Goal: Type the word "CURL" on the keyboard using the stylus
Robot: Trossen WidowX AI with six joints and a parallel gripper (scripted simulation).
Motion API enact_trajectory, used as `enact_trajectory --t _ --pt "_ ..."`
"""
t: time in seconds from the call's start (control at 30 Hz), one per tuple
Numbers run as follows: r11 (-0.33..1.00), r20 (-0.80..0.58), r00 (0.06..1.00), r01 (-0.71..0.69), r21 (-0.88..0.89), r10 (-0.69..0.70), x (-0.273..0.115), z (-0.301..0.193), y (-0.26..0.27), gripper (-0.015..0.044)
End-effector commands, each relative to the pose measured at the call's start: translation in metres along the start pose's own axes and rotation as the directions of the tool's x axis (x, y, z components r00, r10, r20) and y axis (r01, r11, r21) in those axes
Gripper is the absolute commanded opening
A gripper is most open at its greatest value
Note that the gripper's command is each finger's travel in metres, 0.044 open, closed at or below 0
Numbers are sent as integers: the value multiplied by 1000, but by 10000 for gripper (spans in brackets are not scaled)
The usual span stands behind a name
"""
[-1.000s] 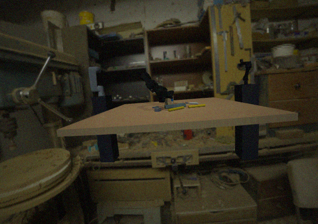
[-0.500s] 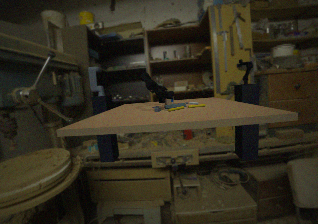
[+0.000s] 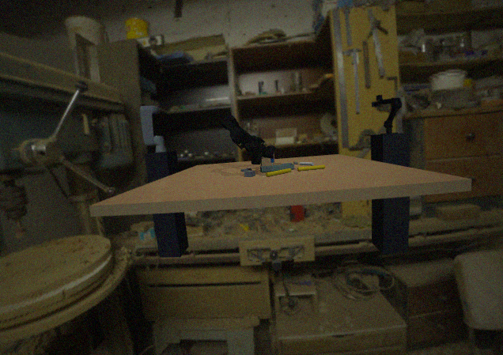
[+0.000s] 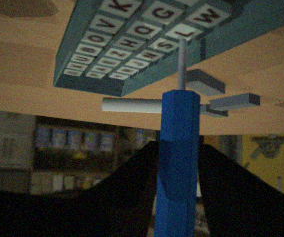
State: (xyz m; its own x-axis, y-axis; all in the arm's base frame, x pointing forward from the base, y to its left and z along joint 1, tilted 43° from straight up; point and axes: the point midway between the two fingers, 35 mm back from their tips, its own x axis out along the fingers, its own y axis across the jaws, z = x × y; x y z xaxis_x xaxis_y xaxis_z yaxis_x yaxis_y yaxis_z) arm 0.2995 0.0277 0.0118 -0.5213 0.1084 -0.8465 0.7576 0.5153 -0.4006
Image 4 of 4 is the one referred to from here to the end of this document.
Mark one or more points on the blue stylus with grey tip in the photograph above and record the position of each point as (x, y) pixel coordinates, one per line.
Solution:
(178, 159)

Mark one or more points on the dark teal keyboard with white keys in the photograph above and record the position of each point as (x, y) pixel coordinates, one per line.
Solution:
(117, 47)

